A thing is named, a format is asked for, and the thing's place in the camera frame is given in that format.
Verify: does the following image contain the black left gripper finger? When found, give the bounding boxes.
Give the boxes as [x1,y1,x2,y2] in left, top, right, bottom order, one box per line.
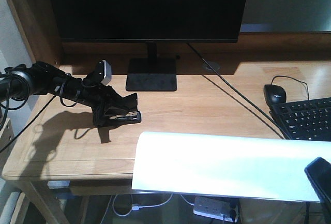
[114,93,138,110]

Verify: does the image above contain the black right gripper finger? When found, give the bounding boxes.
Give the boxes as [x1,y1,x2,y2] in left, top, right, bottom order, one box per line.
[304,157,330,204]

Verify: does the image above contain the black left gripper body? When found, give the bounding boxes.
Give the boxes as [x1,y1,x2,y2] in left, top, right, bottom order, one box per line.
[77,78,122,109]

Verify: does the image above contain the black stapler orange tab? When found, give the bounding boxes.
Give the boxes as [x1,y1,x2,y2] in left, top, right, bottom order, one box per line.
[92,101,142,128]

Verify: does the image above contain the white paper sheets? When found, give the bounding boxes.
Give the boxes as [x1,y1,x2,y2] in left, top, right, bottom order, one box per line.
[132,132,330,202]

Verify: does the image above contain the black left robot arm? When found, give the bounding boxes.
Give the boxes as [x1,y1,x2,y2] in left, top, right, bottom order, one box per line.
[1,60,138,115]

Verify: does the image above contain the wooden desk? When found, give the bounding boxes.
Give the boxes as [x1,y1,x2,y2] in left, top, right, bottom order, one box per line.
[0,0,331,224]

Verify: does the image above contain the black keyboard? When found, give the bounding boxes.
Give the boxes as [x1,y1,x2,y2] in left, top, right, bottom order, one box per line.
[270,97,330,141]

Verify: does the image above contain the black computer mouse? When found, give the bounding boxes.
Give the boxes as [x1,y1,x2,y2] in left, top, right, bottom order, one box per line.
[263,84,287,107]

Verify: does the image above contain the black monitor with stand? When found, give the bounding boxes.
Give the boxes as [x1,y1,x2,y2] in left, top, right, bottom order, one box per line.
[50,0,246,92]

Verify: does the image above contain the white power strip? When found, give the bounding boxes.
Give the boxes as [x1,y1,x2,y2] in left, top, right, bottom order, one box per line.
[193,196,239,223]

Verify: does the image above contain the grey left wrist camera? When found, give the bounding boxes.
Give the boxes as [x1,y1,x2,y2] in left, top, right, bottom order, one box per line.
[91,60,112,85]

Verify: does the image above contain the black monitor cable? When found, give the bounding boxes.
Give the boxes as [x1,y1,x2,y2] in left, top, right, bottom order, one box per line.
[187,42,285,140]

